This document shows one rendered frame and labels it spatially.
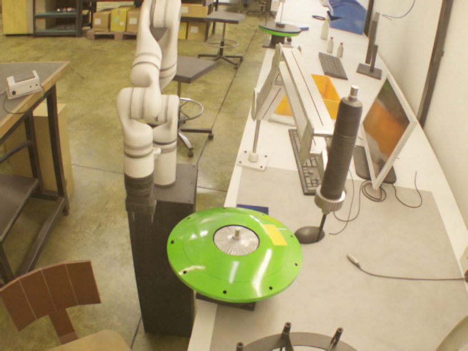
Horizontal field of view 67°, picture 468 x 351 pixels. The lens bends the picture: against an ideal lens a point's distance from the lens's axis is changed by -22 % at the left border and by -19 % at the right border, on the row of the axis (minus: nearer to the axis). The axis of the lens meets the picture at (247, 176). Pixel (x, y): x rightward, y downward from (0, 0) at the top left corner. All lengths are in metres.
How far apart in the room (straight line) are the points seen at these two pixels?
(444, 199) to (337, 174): 1.10
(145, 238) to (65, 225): 1.21
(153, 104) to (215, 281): 0.39
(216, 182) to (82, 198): 0.99
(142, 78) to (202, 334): 0.60
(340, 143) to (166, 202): 0.93
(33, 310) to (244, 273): 0.71
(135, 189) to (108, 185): 2.03
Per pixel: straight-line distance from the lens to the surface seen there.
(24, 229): 2.79
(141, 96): 0.90
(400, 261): 1.32
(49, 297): 1.30
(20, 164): 2.93
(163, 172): 1.50
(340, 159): 0.65
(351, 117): 0.62
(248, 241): 0.98
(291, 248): 1.01
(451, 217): 1.63
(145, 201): 1.03
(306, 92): 0.87
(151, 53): 0.98
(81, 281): 1.26
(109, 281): 2.35
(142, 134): 0.93
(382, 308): 1.16
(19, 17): 7.80
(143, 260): 1.69
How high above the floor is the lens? 1.75
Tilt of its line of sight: 34 degrees down
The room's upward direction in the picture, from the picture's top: 8 degrees clockwise
